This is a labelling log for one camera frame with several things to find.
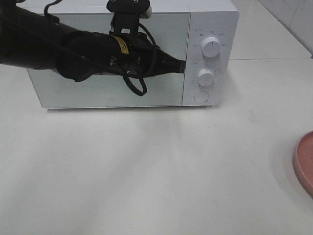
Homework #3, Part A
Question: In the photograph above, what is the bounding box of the white timer knob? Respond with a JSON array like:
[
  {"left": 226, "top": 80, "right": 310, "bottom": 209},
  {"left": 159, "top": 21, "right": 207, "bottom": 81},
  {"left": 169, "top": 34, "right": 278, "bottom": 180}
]
[{"left": 197, "top": 69, "right": 215, "bottom": 87}]

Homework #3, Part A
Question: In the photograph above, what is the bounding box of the round white door button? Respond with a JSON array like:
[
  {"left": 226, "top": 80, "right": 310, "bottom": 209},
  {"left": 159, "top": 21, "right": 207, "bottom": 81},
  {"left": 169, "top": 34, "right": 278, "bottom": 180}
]
[{"left": 194, "top": 91, "right": 209, "bottom": 103}]

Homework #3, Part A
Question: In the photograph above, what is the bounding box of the white microwave oven body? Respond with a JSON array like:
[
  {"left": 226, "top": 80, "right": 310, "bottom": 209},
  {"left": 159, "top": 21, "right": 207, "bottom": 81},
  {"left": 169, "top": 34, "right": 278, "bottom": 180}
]
[{"left": 18, "top": 0, "right": 240, "bottom": 111}]

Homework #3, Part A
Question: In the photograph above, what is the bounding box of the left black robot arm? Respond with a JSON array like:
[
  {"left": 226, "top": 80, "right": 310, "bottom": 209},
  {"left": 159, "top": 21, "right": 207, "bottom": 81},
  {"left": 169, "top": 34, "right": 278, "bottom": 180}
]
[{"left": 0, "top": 0, "right": 186, "bottom": 82}]

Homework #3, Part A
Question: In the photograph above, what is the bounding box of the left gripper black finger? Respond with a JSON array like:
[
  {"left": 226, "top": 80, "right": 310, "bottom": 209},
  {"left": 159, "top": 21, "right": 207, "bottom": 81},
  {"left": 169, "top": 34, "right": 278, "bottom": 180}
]
[{"left": 146, "top": 48, "right": 184, "bottom": 77}]

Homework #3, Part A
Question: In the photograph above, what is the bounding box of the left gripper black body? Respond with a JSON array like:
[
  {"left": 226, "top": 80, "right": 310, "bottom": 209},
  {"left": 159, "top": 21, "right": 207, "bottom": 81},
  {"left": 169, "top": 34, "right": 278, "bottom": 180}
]
[{"left": 56, "top": 0, "right": 158, "bottom": 82}]

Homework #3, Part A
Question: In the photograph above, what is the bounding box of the upper white power knob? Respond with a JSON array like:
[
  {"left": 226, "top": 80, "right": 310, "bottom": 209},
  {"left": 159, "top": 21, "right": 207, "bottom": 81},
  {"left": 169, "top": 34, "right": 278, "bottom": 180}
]
[{"left": 201, "top": 36, "right": 221, "bottom": 58}]

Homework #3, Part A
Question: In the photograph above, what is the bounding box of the pink round plate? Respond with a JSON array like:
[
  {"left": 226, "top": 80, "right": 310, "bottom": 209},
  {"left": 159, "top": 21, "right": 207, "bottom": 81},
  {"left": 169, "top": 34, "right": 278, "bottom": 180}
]
[{"left": 293, "top": 131, "right": 313, "bottom": 198}]

